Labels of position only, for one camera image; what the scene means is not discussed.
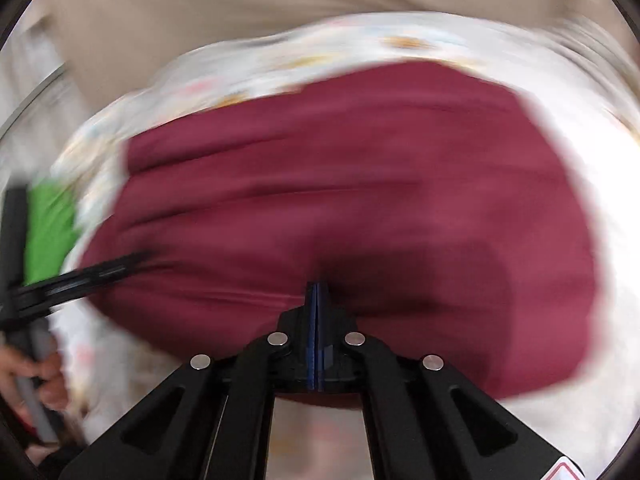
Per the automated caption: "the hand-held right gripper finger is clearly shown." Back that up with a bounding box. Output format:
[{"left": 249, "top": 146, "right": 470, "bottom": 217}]
[
  {"left": 315, "top": 283, "right": 582, "bottom": 480},
  {"left": 60, "top": 283, "right": 316, "bottom": 480}
]

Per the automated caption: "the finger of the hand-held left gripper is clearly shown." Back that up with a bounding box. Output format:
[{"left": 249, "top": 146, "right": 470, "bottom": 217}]
[{"left": 10, "top": 251, "right": 152, "bottom": 322}]

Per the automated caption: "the maroon puffer jacket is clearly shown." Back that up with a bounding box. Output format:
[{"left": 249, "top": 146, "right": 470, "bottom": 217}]
[{"left": 79, "top": 59, "right": 610, "bottom": 402}]

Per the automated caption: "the person's left hand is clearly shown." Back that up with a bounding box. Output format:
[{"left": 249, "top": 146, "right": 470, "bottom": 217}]
[{"left": 0, "top": 346, "right": 70, "bottom": 412}]

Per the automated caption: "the green cloth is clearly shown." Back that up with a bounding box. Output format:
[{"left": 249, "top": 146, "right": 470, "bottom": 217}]
[{"left": 24, "top": 184, "right": 82, "bottom": 287}]

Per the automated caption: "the silvery white curtain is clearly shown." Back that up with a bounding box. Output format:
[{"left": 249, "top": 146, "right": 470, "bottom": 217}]
[{"left": 0, "top": 14, "right": 101, "bottom": 187}]

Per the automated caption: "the beige headboard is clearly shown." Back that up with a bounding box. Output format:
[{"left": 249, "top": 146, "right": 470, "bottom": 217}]
[{"left": 50, "top": 0, "right": 606, "bottom": 107}]

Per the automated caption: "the white printed blanket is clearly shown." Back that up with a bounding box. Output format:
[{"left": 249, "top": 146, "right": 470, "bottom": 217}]
[{"left": 49, "top": 10, "right": 640, "bottom": 480}]

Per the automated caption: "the curved metal rail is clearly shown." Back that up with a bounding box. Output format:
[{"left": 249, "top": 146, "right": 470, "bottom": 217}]
[{"left": 0, "top": 64, "right": 69, "bottom": 137}]

